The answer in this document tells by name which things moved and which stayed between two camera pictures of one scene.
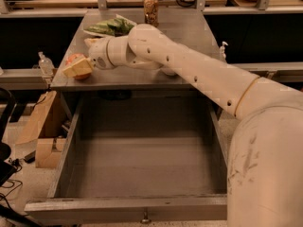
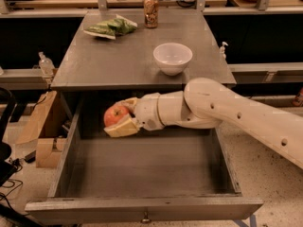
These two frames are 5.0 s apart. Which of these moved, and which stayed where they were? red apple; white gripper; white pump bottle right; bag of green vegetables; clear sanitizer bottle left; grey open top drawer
Moved: white gripper; red apple
Stayed: bag of green vegetables; white pump bottle right; grey open top drawer; clear sanitizer bottle left
